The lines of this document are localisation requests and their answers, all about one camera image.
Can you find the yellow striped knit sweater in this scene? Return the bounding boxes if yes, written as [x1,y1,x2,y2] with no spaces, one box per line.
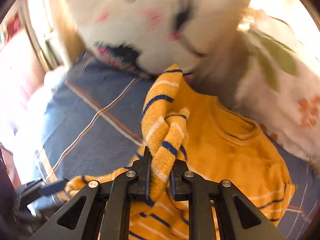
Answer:
[64,64,297,240]

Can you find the blue checked bed sheet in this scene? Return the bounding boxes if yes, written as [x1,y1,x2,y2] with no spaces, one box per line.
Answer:
[36,52,319,239]

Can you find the leaf print white pillow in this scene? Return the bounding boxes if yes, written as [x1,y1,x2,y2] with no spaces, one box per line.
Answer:
[195,24,320,165]

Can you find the woman silhouette print pillow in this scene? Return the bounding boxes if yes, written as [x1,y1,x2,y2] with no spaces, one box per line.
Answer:
[66,0,246,75]

